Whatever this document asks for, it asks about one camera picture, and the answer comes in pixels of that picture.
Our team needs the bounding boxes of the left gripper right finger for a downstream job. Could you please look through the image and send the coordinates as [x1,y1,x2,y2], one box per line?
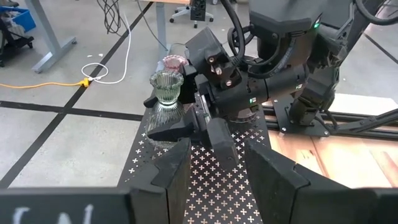
[243,139,354,224]

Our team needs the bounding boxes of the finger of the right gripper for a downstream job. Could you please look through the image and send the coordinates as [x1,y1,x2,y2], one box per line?
[143,63,198,109]
[146,108,201,143]

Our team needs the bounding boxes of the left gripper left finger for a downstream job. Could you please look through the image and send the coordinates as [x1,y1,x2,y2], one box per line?
[129,138,193,224]

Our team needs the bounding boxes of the clear ribbed glass vase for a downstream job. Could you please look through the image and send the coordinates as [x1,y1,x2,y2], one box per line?
[145,70,187,149]

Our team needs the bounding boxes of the pink glass candle holder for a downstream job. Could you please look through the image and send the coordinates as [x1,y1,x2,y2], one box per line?
[162,54,190,74]

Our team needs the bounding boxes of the black perforated metal shelf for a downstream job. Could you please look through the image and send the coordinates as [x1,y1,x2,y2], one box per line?
[119,43,271,224]

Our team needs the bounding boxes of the grey desk leg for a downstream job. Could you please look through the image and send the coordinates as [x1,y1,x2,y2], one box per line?
[154,2,169,62]
[24,0,78,74]

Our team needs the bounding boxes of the office chair base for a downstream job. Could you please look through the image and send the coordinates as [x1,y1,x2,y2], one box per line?
[169,0,215,29]

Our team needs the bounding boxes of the blue plastic bin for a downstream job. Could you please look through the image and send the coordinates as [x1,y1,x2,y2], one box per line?
[0,6,37,33]

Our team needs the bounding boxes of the black cart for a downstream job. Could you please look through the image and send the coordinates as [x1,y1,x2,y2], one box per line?
[0,18,35,68]

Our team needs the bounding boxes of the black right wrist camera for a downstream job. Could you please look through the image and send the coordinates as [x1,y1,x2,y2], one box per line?
[185,26,244,91]

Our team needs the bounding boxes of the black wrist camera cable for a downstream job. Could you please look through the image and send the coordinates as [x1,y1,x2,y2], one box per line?
[220,0,249,68]

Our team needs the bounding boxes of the white floor cable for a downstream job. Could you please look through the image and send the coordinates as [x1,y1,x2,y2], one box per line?
[81,12,132,85]

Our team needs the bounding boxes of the black aluminium frame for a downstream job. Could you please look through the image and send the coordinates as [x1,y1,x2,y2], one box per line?
[262,93,398,141]

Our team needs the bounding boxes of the black floor cable bundle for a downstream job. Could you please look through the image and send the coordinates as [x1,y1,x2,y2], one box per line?
[95,0,125,35]

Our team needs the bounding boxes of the yellow extension cord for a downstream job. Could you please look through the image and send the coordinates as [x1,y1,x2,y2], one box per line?
[0,77,91,90]

